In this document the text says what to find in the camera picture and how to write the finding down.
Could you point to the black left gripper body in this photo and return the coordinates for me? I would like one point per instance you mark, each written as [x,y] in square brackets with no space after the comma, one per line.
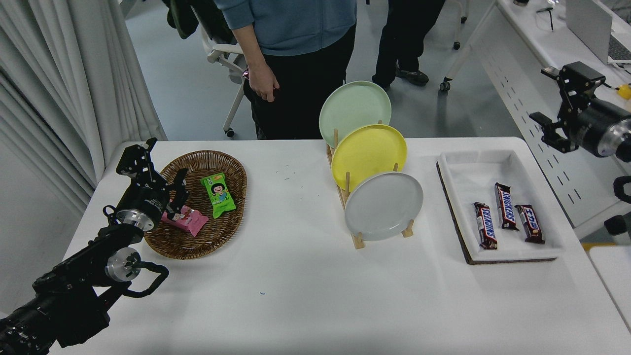
[145,199]

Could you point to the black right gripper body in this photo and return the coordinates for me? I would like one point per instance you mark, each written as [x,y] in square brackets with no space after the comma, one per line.
[589,123]

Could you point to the grey plate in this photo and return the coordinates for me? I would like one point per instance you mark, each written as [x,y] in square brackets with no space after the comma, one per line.
[382,207]

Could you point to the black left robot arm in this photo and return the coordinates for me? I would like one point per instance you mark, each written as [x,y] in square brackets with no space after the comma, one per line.
[64,291]

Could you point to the wooden plate rack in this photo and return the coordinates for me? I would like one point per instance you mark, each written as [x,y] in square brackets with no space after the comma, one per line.
[358,241]

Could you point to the yellow plate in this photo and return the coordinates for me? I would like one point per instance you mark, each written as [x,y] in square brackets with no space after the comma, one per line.
[367,153]

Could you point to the pale green plate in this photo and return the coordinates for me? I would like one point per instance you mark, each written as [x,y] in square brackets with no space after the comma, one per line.
[352,108]

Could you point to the person's hand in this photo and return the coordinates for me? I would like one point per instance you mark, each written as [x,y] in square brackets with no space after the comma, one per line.
[263,84]

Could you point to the pink snack bar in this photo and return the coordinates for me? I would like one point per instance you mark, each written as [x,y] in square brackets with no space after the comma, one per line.
[194,222]

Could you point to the green snack bar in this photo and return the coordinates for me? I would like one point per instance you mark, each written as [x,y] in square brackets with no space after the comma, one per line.
[219,195]

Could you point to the small yellow object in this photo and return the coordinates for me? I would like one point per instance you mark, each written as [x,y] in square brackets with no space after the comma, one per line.
[625,92]

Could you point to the white perforated side table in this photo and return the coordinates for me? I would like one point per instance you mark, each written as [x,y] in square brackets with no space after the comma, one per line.
[532,59]

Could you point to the brown wicker basket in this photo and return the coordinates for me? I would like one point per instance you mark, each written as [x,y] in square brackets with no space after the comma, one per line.
[207,239]

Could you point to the silver laptop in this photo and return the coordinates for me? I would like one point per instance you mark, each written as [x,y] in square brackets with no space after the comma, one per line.
[586,24]

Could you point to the white tray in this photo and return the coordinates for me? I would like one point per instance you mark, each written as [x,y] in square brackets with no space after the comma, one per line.
[473,172]

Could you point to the brown Chinese-print Snickers bar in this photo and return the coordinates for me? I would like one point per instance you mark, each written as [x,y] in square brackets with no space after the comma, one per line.
[530,224]

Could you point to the black cylinder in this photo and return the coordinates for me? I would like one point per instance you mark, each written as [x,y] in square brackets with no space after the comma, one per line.
[616,226]

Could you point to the white curtain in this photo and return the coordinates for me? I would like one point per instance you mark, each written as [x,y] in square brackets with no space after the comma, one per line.
[59,74]

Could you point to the white chair base with caster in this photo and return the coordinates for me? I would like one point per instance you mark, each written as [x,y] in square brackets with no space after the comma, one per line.
[457,46]

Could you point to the white office chair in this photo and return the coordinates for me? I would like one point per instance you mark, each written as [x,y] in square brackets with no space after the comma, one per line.
[231,49]

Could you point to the dark jacket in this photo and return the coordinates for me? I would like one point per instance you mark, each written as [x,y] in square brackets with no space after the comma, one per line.
[182,19]

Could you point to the white adjacent table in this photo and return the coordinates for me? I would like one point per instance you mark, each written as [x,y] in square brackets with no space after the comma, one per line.
[616,281]

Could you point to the person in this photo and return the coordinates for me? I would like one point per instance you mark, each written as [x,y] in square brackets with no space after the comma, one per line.
[305,29]
[404,29]

